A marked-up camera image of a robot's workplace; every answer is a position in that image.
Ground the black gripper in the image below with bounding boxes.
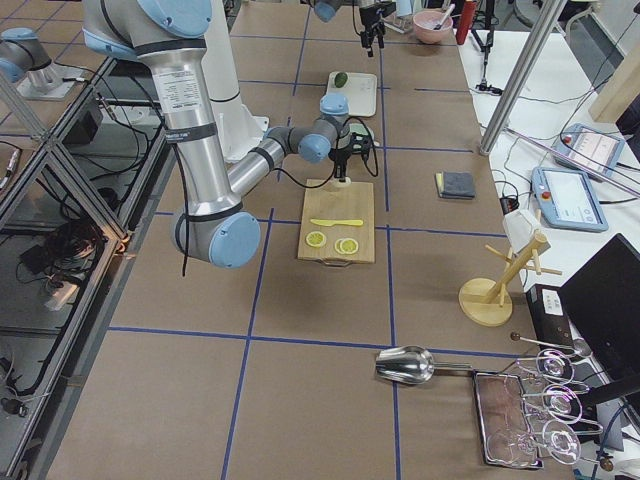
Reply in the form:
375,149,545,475
329,132,373,182
358,4,395,50

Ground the light green bowl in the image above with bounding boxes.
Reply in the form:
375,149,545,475
349,123,375,142

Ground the pink bowl with ice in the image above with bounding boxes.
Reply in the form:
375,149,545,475
412,10,453,44

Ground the bamboo cutting board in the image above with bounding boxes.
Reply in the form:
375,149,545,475
297,179,376,265

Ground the yellow plastic knife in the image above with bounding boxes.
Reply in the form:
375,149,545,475
309,218,364,227

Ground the green avocado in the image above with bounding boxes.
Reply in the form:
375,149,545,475
333,72,349,88

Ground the cream bear tray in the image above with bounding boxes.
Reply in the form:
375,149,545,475
326,71,378,117

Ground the lemon slice top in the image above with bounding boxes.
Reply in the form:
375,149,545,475
305,231,327,248

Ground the red bottle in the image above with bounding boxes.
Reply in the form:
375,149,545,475
456,0,477,45

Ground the grey yellow sponge cloth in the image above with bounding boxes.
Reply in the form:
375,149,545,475
434,171,476,200

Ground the black tripod stick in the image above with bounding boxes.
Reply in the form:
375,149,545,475
471,0,503,96

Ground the wooden mug tree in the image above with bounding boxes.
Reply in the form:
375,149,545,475
458,230,562,327

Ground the metal scoop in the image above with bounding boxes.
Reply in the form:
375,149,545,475
375,345,473,385

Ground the blue teach pendant near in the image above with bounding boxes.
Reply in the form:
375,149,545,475
531,167,609,233

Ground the blue teach pendant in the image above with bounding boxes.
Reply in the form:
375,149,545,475
531,167,609,233
553,123,624,181

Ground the blue teach pendant far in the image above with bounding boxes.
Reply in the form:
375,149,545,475
553,123,624,181

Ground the black laptop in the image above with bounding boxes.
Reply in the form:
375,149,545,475
559,233,639,380

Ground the metal tray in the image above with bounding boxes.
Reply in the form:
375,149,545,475
472,371,544,470

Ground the aluminium frame post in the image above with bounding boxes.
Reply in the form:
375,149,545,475
479,0,567,156

